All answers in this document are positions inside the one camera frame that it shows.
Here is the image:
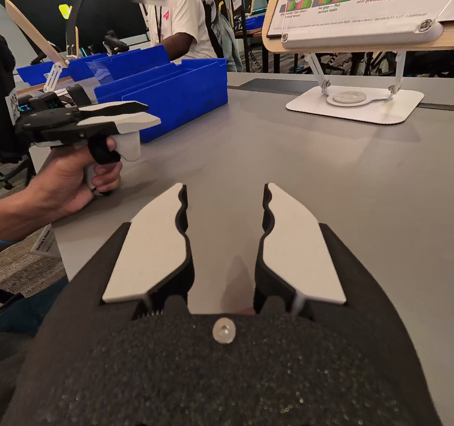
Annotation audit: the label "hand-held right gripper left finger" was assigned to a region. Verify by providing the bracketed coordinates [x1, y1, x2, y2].
[102, 183, 196, 315]

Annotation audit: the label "blue denim garment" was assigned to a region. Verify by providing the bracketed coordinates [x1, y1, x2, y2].
[199, 0, 244, 73]

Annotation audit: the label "person's left forearm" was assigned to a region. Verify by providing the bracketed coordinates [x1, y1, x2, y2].
[0, 184, 54, 245]

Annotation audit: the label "black curved panel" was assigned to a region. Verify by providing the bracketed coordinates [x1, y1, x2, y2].
[58, 0, 86, 59]

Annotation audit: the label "small black box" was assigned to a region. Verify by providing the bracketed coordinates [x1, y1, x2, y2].
[65, 84, 93, 108]

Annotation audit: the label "person's left hand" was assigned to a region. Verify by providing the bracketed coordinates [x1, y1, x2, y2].
[26, 137, 123, 218]

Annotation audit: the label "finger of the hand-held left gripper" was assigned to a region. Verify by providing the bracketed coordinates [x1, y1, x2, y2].
[76, 112, 162, 131]
[80, 101, 150, 119]

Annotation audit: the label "person's blue jeans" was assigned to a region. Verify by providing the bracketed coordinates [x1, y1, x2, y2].
[0, 275, 70, 335]

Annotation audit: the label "white paper label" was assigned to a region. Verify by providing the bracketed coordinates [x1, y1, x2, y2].
[30, 223, 63, 258]

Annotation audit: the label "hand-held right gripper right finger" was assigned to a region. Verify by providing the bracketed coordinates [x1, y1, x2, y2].
[253, 182, 347, 315]

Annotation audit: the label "white stand with wooden board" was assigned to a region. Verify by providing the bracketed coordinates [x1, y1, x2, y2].
[262, 0, 454, 125]
[5, 0, 70, 94]

